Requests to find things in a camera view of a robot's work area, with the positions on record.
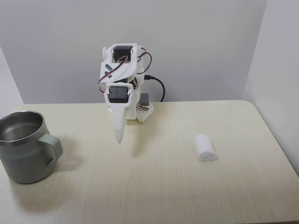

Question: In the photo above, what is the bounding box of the grey-green steel mug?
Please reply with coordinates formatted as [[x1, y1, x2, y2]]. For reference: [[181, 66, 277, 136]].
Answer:
[[0, 111, 64, 185]]

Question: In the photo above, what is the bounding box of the black power cable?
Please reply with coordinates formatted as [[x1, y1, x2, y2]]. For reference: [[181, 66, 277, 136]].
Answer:
[[144, 74, 166, 103]]

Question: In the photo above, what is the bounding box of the white gauze dressing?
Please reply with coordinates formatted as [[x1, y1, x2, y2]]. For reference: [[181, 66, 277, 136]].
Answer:
[[194, 134, 218, 162]]

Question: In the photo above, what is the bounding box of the white perforated base bracket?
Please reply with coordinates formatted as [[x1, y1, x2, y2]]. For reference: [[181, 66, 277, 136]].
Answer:
[[136, 104, 155, 123]]

